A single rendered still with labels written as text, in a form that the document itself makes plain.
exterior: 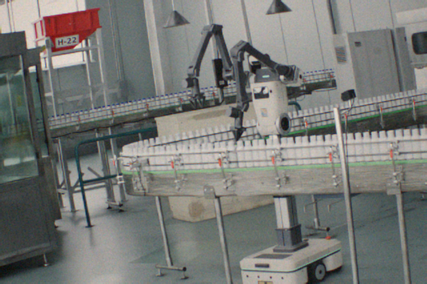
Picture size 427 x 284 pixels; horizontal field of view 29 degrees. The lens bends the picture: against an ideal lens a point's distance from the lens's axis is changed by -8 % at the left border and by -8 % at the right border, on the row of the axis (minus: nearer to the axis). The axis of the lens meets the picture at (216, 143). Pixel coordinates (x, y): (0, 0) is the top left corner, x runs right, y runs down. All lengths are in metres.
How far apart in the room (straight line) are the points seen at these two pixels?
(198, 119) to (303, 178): 4.57
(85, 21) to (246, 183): 7.00
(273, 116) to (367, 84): 5.54
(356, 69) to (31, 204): 5.14
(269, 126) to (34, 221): 3.00
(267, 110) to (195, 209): 3.72
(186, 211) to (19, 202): 2.43
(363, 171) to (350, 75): 6.61
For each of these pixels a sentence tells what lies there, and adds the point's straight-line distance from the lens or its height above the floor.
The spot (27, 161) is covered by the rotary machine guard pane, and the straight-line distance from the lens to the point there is 8.34.
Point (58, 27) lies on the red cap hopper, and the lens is 12.12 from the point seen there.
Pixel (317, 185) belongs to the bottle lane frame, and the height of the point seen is 0.87.
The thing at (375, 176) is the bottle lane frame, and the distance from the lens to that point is 4.96.
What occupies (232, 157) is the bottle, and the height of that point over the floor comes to 1.07.
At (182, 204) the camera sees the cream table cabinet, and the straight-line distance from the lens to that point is 9.94.
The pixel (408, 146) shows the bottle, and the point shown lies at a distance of 4.82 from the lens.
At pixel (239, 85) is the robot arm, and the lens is 5.86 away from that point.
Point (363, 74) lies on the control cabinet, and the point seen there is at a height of 1.29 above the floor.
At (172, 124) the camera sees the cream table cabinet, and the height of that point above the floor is 1.10.
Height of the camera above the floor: 1.66
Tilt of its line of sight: 5 degrees down
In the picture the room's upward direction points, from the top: 9 degrees counter-clockwise
